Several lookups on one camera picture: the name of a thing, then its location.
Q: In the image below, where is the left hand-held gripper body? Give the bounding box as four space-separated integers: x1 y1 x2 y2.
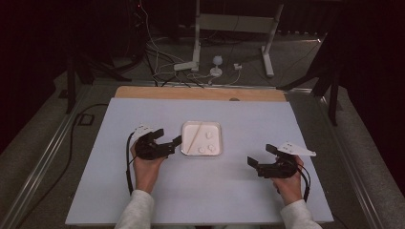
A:
130 124 177 161

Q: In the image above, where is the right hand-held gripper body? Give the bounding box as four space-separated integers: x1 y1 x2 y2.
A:
256 141 317 179

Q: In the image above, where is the white square tray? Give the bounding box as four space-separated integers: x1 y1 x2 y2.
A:
181 120 224 156

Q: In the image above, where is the person's right hand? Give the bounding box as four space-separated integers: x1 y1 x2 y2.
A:
270 155 306 207

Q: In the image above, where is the person's left hand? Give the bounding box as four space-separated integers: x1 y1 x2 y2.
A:
130 144 168 195

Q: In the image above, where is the white table cover sheet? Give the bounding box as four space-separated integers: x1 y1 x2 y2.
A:
65 97 334 225

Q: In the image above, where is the black tripod stand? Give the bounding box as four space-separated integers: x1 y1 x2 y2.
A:
276 31 341 127
65 52 133 115

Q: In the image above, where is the small white round lamp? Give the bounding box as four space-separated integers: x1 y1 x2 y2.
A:
209 55 224 78

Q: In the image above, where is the white metal stand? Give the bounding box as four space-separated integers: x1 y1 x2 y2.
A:
190 0 285 79

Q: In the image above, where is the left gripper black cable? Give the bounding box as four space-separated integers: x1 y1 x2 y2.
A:
125 132 138 196

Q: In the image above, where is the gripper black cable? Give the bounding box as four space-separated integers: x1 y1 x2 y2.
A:
295 163 311 203
125 132 138 196

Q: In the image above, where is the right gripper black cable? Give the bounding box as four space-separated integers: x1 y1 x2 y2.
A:
295 163 311 203

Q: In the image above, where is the metal floor rail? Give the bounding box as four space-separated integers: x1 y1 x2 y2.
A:
316 94 387 229
0 84 94 229

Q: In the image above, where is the black floor cable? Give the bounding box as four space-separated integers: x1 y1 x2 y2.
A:
13 103 110 229

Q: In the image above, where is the white floor cable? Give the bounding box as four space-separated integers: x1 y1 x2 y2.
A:
138 0 218 86

